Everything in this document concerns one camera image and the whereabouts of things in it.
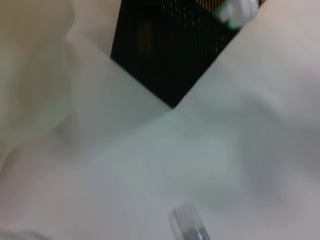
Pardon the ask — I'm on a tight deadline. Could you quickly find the mint green pen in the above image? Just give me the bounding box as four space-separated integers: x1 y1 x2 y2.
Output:
216 0 261 30

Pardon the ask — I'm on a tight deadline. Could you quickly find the grey metallic pen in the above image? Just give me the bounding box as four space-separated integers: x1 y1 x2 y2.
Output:
168 202 213 240

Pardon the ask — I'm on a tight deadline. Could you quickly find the black mesh pen holder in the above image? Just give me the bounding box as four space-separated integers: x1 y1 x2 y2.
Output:
110 0 267 109

